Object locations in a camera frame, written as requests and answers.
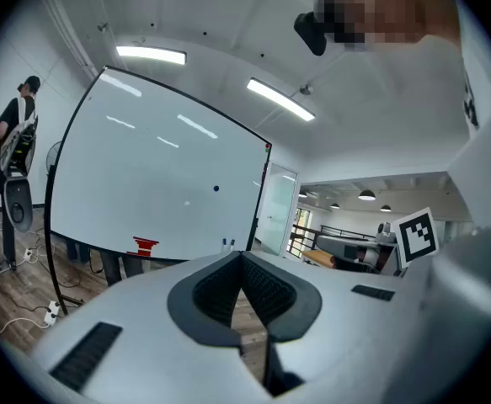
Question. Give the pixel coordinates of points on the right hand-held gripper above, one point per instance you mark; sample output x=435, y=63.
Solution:
x=415, y=238

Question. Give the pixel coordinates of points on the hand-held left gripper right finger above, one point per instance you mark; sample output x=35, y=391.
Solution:
x=346, y=331

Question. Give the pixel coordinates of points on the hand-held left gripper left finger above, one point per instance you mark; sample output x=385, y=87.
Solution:
x=144, y=331

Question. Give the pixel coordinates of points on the grey machine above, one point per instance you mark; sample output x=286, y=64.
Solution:
x=342, y=248

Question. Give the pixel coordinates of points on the black metal railing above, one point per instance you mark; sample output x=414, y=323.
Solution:
x=337, y=232

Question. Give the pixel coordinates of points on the wooden table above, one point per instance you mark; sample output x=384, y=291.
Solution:
x=316, y=257

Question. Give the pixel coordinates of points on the red whiteboard eraser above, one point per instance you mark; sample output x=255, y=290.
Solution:
x=144, y=246

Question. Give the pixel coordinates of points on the white power strip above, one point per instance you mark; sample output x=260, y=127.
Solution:
x=28, y=254
x=51, y=312

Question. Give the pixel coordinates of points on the window with greenery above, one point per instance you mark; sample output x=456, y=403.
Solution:
x=303, y=225

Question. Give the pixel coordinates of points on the frosted glass door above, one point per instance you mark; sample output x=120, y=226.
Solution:
x=279, y=208

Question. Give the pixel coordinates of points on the black-framed whiteboard on stand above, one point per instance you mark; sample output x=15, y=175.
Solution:
x=152, y=162

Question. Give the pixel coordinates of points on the ceiling dome sensor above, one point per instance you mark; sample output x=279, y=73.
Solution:
x=306, y=89

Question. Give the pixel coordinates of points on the person's white printed shirt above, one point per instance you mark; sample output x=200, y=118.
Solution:
x=478, y=57

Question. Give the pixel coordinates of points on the long ceiling light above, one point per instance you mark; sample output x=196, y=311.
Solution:
x=150, y=54
x=281, y=98

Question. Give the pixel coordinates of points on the black standing fan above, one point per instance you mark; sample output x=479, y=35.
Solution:
x=53, y=156

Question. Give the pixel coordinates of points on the person's head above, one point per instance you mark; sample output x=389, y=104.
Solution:
x=388, y=6

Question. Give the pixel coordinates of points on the white ceiling pipes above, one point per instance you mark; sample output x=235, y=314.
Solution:
x=74, y=36

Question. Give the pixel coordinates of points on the black head-worn camera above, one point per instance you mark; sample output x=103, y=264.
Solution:
x=311, y=32

